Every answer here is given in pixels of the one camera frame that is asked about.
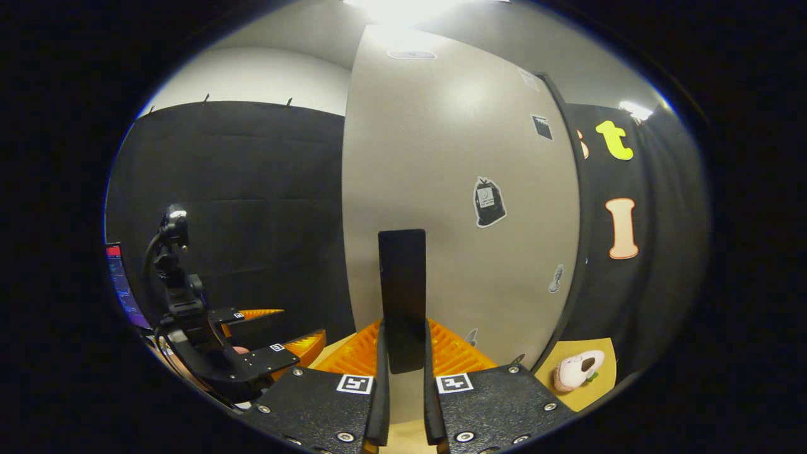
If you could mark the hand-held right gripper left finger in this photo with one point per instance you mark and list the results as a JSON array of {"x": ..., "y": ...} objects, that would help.
[{"x": 315, "y": 403}]

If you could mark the computer monitor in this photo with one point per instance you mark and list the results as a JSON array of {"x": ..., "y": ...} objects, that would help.
[{"x": 123, "y": 290}]

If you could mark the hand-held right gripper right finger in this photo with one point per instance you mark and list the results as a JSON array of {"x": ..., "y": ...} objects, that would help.
[{"x": 498, "y": 410}]

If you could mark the beige cabinet door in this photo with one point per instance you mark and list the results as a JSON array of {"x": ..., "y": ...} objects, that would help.
[{"x": 454, "y": 157}]

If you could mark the white plush toy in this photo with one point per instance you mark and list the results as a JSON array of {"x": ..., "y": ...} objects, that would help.
[{"x": 577, "y": 369}]

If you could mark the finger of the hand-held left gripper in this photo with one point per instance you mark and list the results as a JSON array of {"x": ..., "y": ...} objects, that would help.
[
  {"x": 268, "y": 360},
  {"x": 227, "y": 315}
]

